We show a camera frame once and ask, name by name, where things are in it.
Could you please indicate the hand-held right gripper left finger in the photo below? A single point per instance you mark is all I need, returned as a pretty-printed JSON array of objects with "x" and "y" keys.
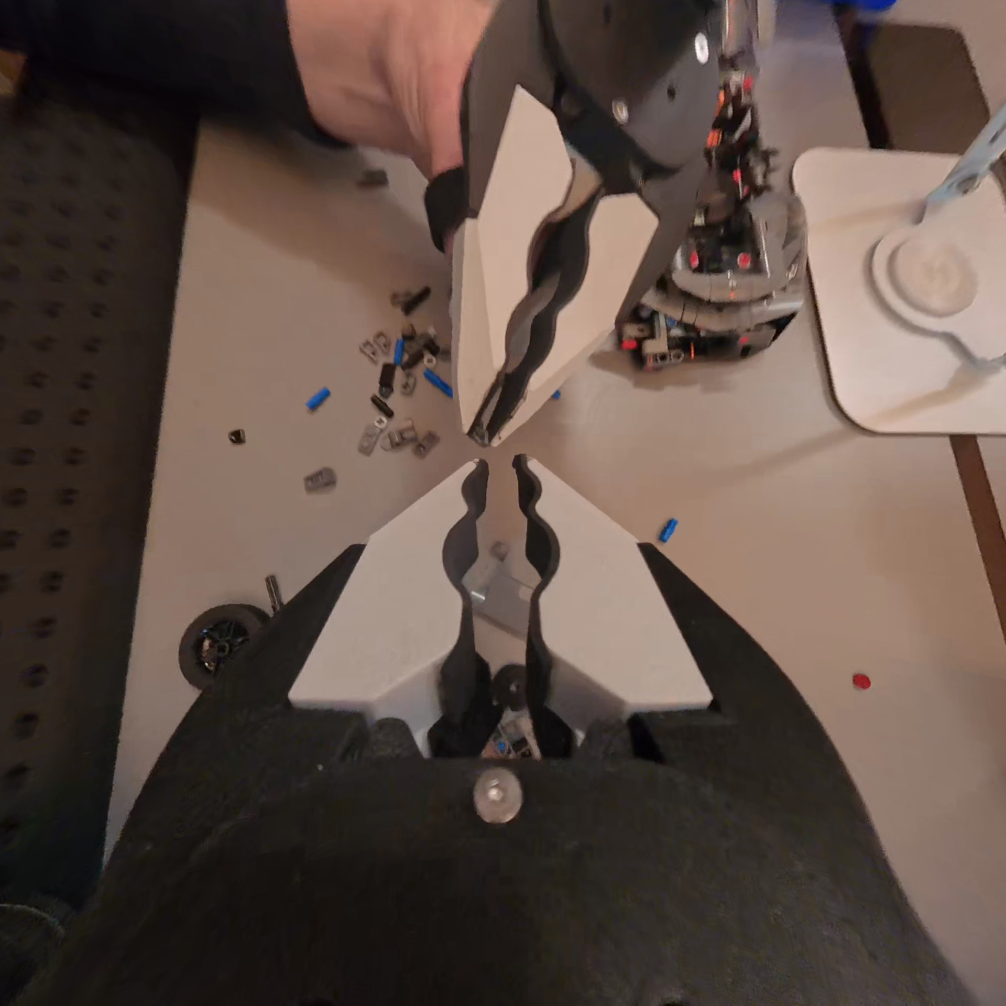
[{"x": 377, "y": 629}]

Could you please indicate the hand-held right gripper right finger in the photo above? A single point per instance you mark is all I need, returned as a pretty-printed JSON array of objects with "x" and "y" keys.
[{"x": 629, "y": 629}]

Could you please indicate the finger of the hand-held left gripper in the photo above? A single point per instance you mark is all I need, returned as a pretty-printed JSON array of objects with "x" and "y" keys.
[
  {"x": 613, "y": 267},
  {"x": 495, "y": 236}
]

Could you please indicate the grey lego tile assembly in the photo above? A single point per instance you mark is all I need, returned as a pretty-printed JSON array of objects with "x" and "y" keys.
[{"x": 499, "y": 585}]

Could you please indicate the person's left forearm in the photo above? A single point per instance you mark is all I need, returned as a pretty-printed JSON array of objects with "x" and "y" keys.
[{"x": 157, "y": 47}]

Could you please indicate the grey lego car model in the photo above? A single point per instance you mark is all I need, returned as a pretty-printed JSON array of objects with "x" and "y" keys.
[{"x": 723, "y": 259}]

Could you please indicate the dark grey lego axle pin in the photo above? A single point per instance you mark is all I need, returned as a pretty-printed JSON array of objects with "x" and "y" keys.
[{"x": 273, "y": 591}]

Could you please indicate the black lego gear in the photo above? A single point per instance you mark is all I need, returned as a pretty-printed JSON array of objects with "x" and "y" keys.
[{"x": 511, "y": 684}]

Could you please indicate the grey lego slope brick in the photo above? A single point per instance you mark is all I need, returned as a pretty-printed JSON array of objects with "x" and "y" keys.
[{"x": 320, "y": 479}]

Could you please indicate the black lego wheel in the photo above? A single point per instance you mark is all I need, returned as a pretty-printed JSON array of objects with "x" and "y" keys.
[{"x": 216, "y": 644}]

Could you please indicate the pile of small lego pieces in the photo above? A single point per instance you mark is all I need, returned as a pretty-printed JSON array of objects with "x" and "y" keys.
[{"x": 391, "y": 377}]

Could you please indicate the person's left hand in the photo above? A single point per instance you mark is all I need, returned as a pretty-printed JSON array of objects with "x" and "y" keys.
[{"x": 377, "y": 63}]

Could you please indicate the white adjustable stand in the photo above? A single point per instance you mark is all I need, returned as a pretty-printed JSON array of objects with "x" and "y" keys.
[{"x": 904, "y": 354}]

